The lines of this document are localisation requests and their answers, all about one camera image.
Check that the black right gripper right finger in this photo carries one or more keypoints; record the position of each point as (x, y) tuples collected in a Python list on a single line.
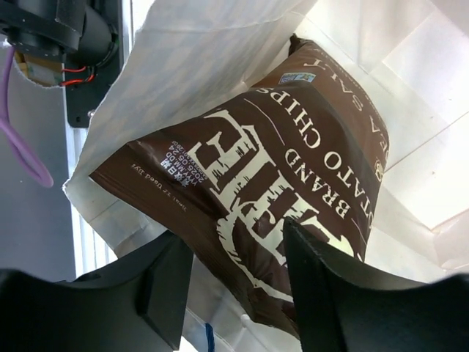
[(343, 304)]

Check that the blue checkered paper bag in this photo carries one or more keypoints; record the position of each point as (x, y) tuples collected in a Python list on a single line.
[(189, 57)]

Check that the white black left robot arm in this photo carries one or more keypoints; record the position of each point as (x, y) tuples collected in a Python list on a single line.
[(42, 28)]

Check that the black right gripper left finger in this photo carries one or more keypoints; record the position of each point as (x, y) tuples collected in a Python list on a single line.
[(136, 303)]

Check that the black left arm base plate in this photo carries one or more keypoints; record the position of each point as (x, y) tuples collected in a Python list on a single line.
[(93, 73)]

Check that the aluminium mounting rail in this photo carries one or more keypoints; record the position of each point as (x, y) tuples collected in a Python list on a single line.
[(90, 250)]

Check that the brown kettle chips bag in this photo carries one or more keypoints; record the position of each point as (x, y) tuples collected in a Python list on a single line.
[(306, 142)]

